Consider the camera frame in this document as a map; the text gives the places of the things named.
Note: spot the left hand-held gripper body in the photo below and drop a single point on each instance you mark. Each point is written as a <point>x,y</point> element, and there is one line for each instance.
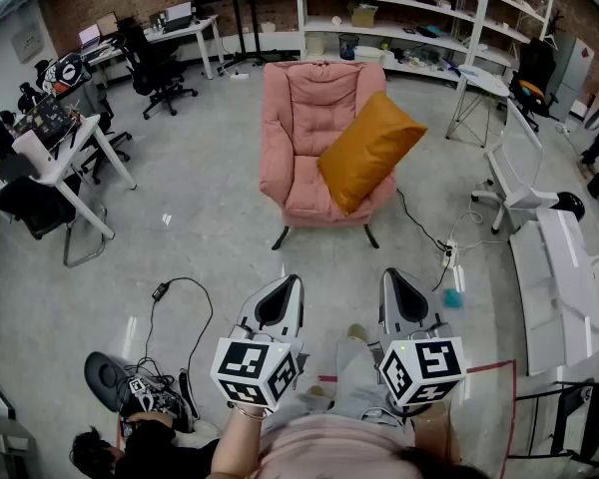
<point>239,359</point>

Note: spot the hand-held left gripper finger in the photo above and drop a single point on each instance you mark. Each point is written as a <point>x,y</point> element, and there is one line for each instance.
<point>249,312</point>
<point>295,312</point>

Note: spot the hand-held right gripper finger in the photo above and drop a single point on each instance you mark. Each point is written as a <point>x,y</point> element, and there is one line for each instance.
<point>387,312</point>
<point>431,312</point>

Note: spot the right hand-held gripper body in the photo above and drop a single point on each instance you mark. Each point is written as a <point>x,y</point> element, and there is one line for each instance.
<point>434,362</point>

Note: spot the orange cushion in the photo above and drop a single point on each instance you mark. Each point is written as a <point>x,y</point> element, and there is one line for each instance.
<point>369,152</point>

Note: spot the person's left forearm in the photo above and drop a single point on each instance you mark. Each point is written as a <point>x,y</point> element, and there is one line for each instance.
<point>234,442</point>

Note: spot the person's right forearm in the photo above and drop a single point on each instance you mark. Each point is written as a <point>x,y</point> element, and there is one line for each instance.
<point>431,432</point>

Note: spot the teal cloth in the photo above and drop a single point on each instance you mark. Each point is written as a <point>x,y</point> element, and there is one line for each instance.
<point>453,298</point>

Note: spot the white power strip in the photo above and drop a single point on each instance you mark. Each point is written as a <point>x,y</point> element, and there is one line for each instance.
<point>450,252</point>
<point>239,75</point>

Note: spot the person's legs in grey trousers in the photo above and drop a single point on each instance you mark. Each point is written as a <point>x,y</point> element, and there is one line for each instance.
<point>352,367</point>

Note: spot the person's torso in pink shirt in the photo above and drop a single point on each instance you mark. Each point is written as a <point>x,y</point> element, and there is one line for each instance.
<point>329,447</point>

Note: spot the white curved counter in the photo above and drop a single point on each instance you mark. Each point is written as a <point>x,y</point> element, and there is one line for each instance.
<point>564,277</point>

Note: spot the black tagged device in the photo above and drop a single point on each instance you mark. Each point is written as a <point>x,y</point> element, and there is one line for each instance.
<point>102,377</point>

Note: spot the black round stool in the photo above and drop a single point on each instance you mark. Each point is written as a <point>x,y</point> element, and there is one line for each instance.
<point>571,205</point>

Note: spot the white mesh office chair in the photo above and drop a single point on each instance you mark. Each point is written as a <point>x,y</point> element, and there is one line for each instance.
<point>519,157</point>

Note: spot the pink padded armchair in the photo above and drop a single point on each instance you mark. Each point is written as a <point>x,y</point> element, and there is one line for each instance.
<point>304,118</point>

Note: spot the round white side table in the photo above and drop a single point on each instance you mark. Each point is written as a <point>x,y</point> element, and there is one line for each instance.
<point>484,80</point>

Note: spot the black sled base chair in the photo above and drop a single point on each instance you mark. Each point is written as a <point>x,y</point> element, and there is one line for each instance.
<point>35,207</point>

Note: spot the white cluttered desk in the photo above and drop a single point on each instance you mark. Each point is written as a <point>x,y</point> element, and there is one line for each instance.
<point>75,147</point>

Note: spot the grey back office chair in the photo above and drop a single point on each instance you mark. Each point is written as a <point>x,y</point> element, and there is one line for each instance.
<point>105,118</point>

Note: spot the tall white bin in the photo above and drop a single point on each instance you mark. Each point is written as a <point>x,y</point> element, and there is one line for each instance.
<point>368,55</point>

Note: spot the black chair with orange pad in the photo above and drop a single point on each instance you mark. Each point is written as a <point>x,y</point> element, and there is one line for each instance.
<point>531,68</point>

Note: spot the cream waste bin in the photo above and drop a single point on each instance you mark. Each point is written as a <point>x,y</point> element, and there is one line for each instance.
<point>315,45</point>

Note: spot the black high-back office chair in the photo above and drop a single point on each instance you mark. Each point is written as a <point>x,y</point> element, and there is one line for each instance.
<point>150,63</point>

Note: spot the white cabinet with red mark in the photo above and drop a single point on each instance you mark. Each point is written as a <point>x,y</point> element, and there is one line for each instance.
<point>574,73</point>

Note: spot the white shelving unit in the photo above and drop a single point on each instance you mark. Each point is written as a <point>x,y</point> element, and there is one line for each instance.
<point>404,30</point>

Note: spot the sticker covered laptop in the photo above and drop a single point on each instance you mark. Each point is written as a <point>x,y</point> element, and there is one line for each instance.
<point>42,118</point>

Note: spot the white office desk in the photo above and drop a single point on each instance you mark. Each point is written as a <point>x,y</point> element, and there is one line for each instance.
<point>105,55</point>
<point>189,27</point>

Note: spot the open cardboard box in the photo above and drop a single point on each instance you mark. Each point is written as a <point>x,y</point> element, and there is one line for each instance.
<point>363,17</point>

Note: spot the cartoon print chair cover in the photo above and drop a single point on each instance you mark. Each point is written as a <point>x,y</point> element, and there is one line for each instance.
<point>67,73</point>

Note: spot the open grey laptop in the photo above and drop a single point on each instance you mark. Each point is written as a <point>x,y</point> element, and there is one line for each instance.
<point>177,18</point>

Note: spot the laptop with pink screen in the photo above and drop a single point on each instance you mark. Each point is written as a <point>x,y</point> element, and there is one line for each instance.
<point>90,35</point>

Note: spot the white wall panel box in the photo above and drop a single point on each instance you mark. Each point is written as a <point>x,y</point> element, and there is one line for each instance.
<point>26,43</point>

